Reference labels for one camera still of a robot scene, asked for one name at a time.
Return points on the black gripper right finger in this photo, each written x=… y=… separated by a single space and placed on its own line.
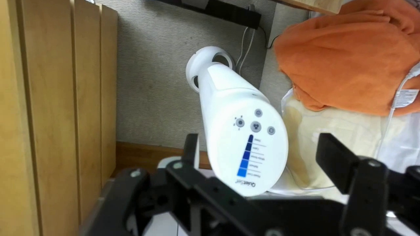
x=368 y=192

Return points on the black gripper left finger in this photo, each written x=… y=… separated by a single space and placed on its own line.
x=123 y=201

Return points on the white patterned bedding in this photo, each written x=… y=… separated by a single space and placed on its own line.
x=402 y=145

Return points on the white fabric care tag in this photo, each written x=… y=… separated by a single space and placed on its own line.
x=405 y=96

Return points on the light wooden cabinet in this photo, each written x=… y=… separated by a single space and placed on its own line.
x=48 y=113

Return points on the orange cloth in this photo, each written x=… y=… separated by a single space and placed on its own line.
x=350 y=57

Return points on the black power strip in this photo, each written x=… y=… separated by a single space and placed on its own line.
x=219 y=11

